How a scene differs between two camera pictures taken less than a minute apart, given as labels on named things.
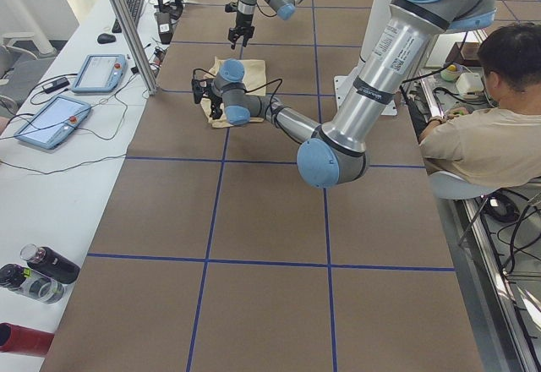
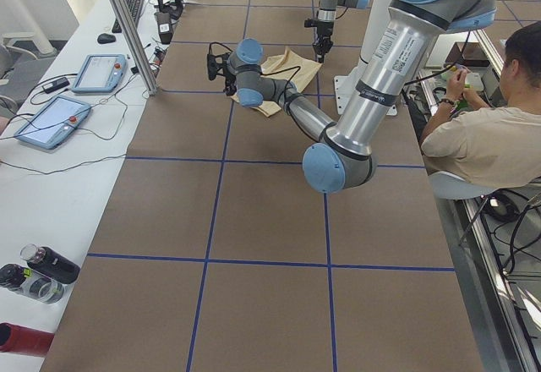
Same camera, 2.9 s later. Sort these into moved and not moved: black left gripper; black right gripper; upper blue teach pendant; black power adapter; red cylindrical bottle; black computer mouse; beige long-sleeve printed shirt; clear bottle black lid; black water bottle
Moved: beige long-sleeve printed shirt; black left gripper; black right gripper
Not moved: clear bottle black lid; upper blue teach pendant; red cylindrical bottle; black water bottle; black power adapter; black computer mouse
